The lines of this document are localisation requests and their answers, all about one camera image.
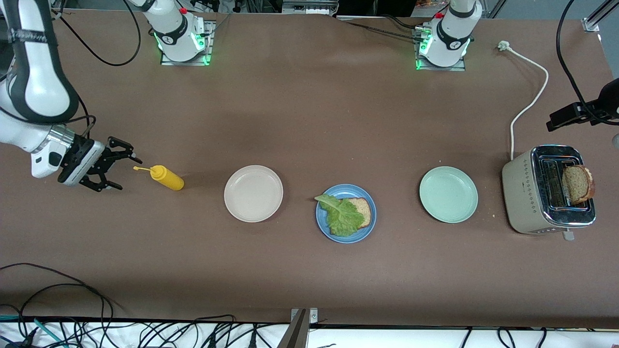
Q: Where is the yellow mustard squeeze bottle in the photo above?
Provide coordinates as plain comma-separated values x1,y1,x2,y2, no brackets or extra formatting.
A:
133,165,185,191

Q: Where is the brown bread slice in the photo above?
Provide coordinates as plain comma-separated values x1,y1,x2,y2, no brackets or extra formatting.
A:
331,197,372,236
561,165,596,204

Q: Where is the blue round plate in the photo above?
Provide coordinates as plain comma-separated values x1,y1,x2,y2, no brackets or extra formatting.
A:
316,184,377,244

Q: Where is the green lettuce leaf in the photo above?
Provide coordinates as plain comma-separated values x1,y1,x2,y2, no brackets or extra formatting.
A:
314,193,366,237

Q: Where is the mint green round plate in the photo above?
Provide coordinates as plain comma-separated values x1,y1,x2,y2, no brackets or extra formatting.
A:
419,166,479,223

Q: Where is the beige round plate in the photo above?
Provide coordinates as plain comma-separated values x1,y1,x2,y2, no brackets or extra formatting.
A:
224,165,284,223

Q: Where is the beige chrome toaster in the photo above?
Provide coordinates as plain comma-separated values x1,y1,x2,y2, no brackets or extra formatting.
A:
501,145,597,241

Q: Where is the grey power strip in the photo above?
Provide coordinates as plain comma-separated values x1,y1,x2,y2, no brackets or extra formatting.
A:
282,0,339,15

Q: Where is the white toaster power cord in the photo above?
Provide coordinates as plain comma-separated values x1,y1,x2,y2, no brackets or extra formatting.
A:
498,41,549,161

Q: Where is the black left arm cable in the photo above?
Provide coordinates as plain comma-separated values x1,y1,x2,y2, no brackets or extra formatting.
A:
556,0,598,114

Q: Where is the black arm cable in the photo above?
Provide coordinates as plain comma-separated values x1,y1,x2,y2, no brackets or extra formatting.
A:
556,0,598,114
48,0,142,141

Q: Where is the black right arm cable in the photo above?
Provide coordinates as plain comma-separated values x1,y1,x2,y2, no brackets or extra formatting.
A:
48,0,142,141

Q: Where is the aluminium frame profile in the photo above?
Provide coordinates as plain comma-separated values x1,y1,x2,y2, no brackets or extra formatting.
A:
583,0,619,33

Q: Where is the long looping black cable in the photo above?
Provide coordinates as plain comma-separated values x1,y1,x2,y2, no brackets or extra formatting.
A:
0,263,115,348

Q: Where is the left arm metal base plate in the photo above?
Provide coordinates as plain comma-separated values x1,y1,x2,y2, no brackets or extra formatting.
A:
413,27,467,72

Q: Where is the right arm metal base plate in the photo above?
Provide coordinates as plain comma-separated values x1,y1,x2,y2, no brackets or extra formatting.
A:
160,20,217,66

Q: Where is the teal cable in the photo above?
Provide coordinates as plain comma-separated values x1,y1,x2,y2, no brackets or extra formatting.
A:
0,315,66,348

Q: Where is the thin black table cable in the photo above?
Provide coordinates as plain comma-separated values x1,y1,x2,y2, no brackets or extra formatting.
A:
336,14,428,43

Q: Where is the tangled black cable bundle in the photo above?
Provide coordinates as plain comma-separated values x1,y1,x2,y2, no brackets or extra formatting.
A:
116,314,271,348

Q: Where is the dark metal post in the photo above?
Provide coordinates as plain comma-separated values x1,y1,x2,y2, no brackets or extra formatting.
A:
277,309,310,348

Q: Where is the small metal table bracket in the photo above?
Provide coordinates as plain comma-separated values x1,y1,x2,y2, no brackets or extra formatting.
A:
290,308,319,323

